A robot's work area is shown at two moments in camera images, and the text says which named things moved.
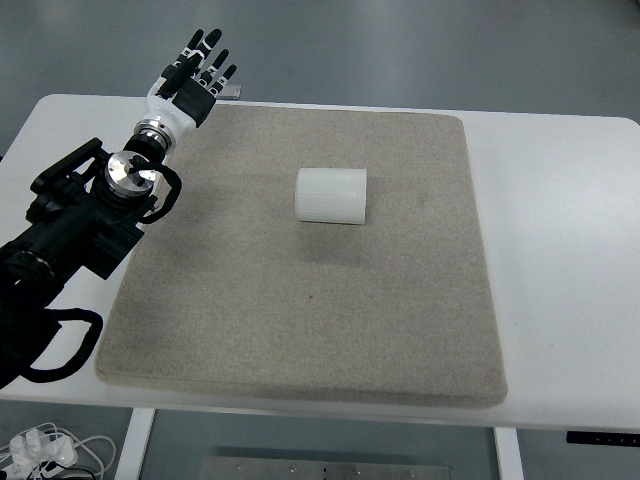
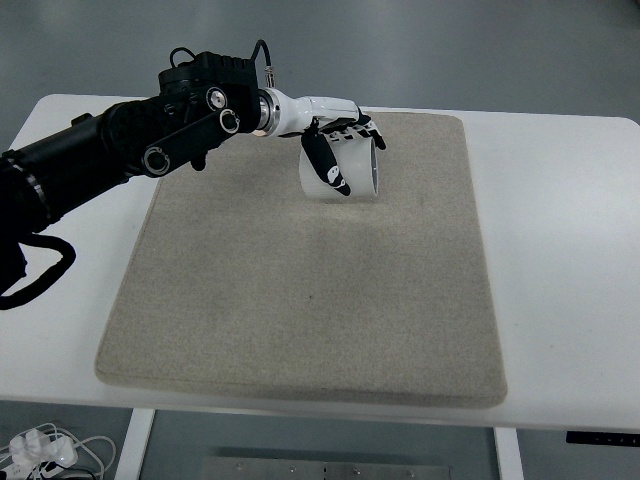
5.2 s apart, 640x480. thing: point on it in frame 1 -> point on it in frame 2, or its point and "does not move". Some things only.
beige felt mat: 312,253 does not move
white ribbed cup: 331,195 -> 356,160
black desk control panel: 574,436 does not move
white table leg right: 509,454 does not move
